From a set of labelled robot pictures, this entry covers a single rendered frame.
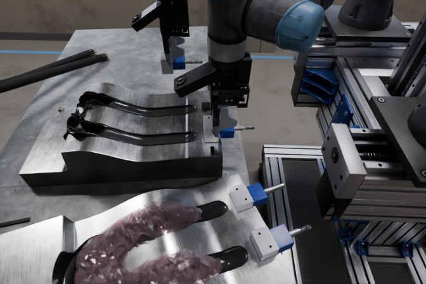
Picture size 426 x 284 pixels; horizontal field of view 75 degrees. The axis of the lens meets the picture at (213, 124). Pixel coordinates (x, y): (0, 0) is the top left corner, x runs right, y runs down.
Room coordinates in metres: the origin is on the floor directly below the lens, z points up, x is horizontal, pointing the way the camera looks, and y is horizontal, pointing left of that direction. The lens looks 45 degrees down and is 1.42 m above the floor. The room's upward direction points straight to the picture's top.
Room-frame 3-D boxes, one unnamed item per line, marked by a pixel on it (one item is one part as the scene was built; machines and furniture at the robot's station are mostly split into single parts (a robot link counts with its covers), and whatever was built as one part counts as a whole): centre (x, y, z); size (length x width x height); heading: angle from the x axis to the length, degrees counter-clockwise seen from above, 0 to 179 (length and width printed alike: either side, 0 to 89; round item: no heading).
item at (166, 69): (0.78, 0.10, 0.93); 0.13 x 0.05 x 0.05; 94
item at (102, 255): (0.20, 0.12, 0.90); 0.26 x 0.18 x 0.08; 111
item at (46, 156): (0.54, 0.23, 0.87); 0.50 x 0.26 x 0.14; 94
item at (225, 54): (0.49, -0.03, 1.15); 0.08 x 0.08 x 0.05
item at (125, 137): (0.53, 0.22, 0.92); 0.35 x 0.16 x 0.09; 94
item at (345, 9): (0.86, -0.47, 1.09); 0.15 x 0.15 x 0.10
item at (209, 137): (0.50, -0.04, 0.91); 0.13 x 0.05 x 0.05; 94
